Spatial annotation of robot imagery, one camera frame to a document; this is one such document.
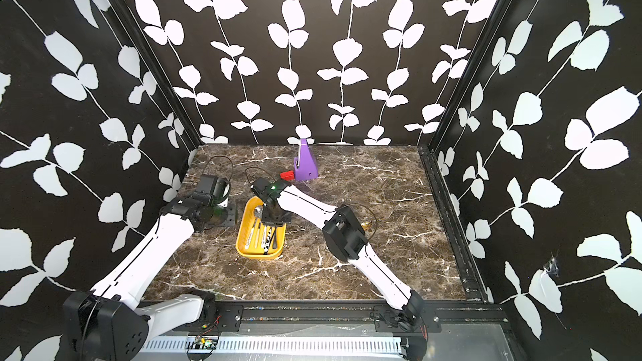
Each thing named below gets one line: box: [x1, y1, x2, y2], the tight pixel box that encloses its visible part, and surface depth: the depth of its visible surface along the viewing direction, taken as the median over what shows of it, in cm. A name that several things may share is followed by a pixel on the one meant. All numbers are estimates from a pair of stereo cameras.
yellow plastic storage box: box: [235, 195, 287, 260], surface depth 91 cm
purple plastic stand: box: [294, 138, 319, 181], surface depth 106 cm
